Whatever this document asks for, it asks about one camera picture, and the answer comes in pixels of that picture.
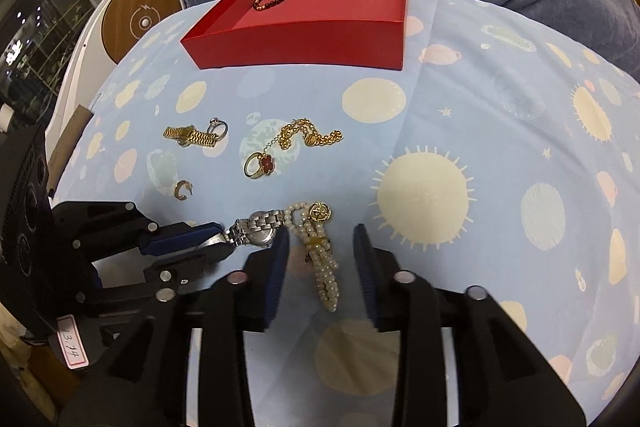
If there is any silver wristwatch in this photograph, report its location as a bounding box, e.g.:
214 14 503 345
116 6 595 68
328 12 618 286
222 209 288 249

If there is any pearl bracelet with gold charm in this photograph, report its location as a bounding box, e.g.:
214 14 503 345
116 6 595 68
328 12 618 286
284 202 342 314

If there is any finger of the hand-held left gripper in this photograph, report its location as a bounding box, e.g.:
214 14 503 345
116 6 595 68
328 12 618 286
52 201 226 258
75 239 236 308

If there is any gold watch band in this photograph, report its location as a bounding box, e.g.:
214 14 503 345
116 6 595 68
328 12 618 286
163 125 221 148

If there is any round wooden wireless charger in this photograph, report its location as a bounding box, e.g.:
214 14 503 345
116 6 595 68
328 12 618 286
42 0 186 158

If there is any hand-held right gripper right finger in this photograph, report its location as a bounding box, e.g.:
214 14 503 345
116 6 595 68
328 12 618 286
352 223 588 427

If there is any gold chain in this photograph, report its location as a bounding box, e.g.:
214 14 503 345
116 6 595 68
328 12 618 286
260 118 345 152

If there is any red cardboard box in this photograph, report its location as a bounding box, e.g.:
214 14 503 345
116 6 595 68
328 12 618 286
180 0 411 72

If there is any gold ring with red clover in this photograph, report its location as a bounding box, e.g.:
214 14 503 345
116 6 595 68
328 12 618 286
243 151 279 179

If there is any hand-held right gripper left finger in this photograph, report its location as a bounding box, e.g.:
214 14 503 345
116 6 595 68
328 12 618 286
57 227 291 427

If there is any brown cardboard piece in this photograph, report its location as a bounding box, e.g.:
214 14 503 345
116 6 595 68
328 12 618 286
47 104 96 198

